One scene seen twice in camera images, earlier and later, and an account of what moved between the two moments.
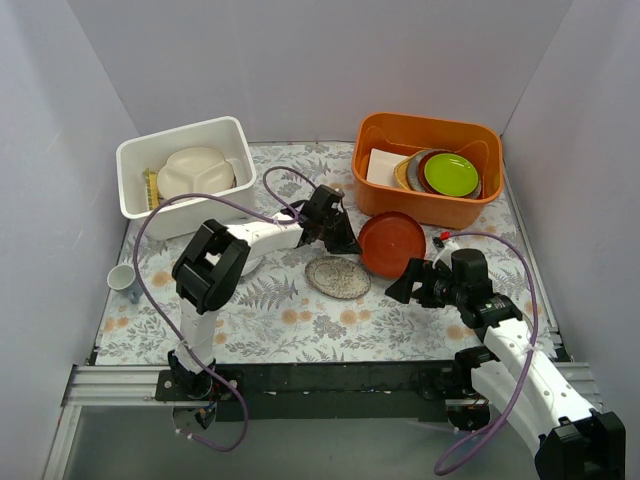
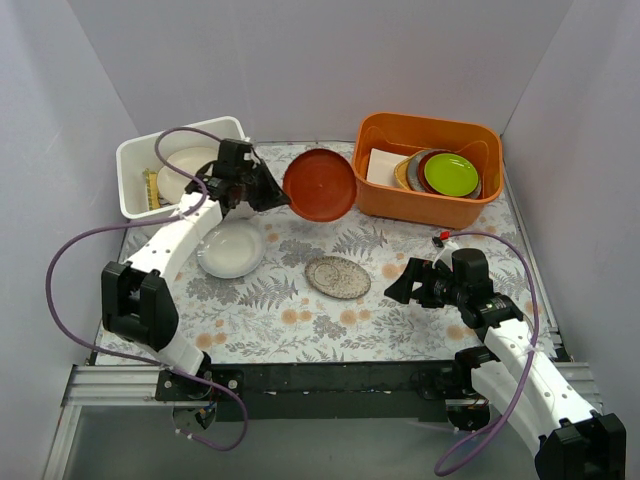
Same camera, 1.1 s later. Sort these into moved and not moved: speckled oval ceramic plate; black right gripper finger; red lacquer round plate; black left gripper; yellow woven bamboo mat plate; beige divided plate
Moved: black left gripper; red lacquer round plate
Not moved: beige divided plate; speckled oval ceramic plate; black right gripper finger; yellow woven bamboo mat plate
